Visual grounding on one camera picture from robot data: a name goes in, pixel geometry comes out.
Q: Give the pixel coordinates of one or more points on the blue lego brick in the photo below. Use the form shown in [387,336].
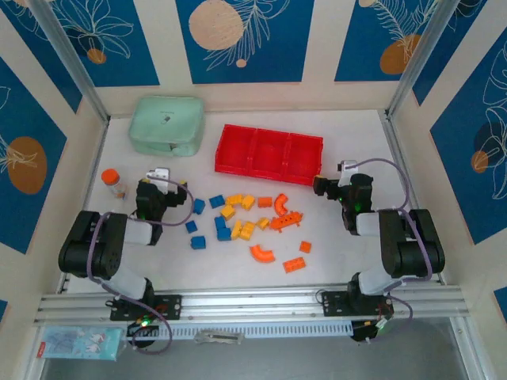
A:
[198,242]
[199,206]
[224,234]
[219,223]
[191,226]
[216,201]

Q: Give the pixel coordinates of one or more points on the long orange lego plate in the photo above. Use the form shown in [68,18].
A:
[286,221]

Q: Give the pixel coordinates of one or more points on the yellow lego brick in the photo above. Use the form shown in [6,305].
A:
[248,230]
[237,229]
[248,202]
[234,200]
[263,223]
[228,211]

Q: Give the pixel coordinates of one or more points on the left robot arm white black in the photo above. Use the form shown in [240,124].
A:
[87,245]

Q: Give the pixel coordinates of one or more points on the orange-lid plastic bottle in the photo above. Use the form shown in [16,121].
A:
[113,184]

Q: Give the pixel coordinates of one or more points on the orange curved lego piece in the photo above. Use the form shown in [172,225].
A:
[261,255]
[280,206]

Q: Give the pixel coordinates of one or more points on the small orange lego brick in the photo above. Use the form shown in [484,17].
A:
[305,246]

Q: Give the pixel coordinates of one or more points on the red three-compartment bin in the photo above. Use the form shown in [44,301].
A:
[269,152]

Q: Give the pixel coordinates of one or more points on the mint green zipper pouch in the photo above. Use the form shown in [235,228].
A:
[166,122]

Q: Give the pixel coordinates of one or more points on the black controller board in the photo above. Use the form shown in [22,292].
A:
[138,338]
[362,334]

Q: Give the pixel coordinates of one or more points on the small metal tool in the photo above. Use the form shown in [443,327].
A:
[219,337]

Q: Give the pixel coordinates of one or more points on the tissue packet with print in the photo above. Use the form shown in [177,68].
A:
[79,343]

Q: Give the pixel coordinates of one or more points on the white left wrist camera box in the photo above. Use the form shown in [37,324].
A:
[159,175]

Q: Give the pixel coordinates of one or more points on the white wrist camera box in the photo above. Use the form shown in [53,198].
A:
[348,165]
[159,175]

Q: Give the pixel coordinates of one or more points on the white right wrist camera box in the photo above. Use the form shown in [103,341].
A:
[348,165]

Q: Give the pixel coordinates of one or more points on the aluminium table side rail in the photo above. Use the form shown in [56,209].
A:
[404,174]
[89,190]

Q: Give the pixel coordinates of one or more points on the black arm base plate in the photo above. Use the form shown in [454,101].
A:
[332,302]
[170,306]

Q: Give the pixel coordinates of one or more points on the aluminium mounting rail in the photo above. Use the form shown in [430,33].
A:
[253,302]

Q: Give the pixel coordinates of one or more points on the aluminium frame post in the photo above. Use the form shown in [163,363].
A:
[424,59]
[67,59]

